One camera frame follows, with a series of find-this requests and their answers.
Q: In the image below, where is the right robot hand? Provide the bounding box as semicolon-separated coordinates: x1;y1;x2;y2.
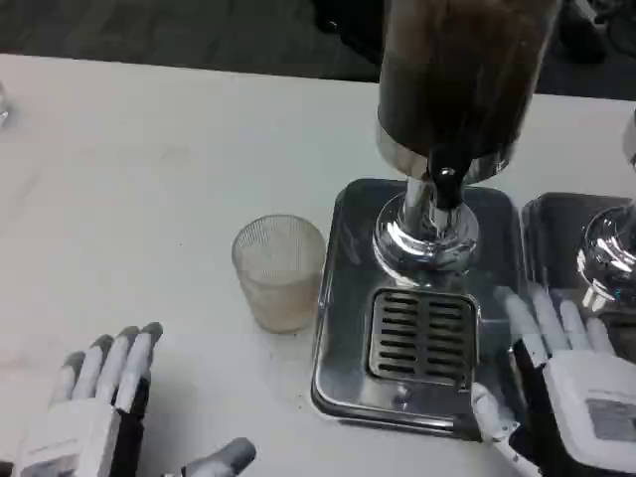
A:
469;286;636;477

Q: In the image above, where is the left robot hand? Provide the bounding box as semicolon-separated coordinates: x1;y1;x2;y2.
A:
14;321;257;477

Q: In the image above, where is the steel drip tray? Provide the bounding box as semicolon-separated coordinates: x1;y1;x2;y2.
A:
520;192;636;359
311;177;528;442

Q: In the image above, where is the chrome drink dispenser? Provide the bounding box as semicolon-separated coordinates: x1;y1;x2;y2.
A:
574;106;636;314

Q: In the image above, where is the slotted drip grid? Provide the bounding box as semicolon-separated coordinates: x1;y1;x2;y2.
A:
367;287;481;392

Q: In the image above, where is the clear ribbed glass cup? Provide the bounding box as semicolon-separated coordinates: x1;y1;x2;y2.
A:
231;214;327;335

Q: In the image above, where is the black dispenser tap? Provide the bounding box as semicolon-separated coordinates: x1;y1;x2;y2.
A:
426;145;466;210

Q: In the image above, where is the dark drink dispenser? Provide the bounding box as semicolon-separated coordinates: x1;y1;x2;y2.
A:
371;0;562;287

